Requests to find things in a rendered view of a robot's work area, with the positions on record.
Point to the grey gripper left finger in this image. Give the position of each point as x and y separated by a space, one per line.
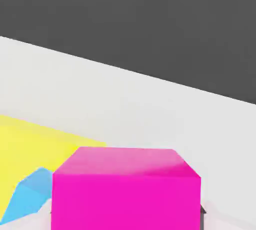
34 223

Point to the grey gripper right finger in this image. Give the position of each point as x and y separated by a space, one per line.
212 220

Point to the small magenta cube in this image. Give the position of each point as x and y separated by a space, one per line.
126 200

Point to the small blue cube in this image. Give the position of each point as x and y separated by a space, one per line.
28 196

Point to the large yellow box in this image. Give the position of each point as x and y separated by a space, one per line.
30 146

